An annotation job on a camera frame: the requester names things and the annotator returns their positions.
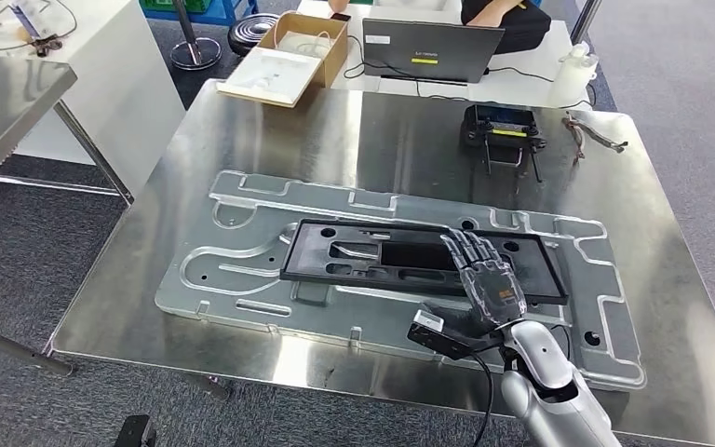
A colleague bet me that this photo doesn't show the black remote controller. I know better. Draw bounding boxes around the black remote controller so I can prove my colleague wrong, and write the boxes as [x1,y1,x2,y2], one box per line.
[459,102,548,184]

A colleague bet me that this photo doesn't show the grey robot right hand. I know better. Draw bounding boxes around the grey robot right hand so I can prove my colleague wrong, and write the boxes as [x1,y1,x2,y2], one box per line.
[428,226,530,339]

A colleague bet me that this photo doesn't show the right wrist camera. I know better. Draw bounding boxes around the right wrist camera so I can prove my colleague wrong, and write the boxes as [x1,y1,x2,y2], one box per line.
[406,309,477,363]

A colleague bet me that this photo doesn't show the dark grey floor carpet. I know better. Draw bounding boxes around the dark grey floor carpet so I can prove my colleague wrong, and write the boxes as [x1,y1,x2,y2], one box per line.
[0,12,715,447]

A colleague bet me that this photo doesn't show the white foam tray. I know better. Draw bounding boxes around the white foam tray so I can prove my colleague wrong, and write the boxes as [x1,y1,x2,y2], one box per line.
[216,46,325,111]

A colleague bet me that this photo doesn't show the grey cable bundle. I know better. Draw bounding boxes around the grey cable bundle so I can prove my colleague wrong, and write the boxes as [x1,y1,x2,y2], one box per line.
[560,109,630,166]

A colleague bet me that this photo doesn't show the white plastic jug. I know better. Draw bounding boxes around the white plastic jug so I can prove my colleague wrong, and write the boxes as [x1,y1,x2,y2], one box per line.
[546,40,600,110]

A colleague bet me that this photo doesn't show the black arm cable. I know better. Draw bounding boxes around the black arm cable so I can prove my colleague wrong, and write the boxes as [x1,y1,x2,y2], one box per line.
[469,348,498,447]

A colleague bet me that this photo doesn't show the brown cardboard box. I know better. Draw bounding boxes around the brown cardboard box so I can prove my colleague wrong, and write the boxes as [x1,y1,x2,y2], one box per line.
[257,10,351,90]

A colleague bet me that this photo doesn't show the black plastic car part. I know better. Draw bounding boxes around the black plastic car part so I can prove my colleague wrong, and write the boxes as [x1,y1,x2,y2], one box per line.
[278,218,571,308]

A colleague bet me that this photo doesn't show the green plastic crate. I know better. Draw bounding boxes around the green plastic crate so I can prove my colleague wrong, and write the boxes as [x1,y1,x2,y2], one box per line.
[139,0,214,15]

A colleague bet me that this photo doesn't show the grey metal fixture plate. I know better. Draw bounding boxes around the grey metal fixture plate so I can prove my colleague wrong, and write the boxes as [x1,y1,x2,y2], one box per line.
[153,169,649,394]

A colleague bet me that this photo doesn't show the black laptop cable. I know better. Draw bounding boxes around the black laptop cable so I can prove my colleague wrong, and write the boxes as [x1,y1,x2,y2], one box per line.
[343,34,596,111]

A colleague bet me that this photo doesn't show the person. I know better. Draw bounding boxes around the person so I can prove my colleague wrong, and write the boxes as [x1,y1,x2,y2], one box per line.
[459,0,554,57]

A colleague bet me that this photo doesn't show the blue white packet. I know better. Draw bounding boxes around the blue white packet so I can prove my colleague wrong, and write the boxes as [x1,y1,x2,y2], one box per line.
[10,0,57,39]

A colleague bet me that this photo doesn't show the stainless steel workbench table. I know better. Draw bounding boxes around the stainless steel workbench table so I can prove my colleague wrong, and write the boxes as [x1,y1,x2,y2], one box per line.
[44,78,715,447]

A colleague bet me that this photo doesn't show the black round ribbed base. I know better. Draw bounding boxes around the black round ribbed base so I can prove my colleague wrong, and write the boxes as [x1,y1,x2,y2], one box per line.
[227,12,283,59]

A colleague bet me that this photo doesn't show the tangled thin cables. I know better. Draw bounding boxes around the tangled thin cables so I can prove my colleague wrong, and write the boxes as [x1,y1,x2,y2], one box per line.
[0,0,79,58]

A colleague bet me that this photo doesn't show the chrome stanchion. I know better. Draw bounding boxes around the chrome stanchion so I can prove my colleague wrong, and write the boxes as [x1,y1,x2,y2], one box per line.
[570,0,603,46]
[169,0,223,72]

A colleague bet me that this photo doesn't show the dark grey laptop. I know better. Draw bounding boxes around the dark grey laptop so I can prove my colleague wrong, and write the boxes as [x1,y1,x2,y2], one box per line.
[360,17,506,86]

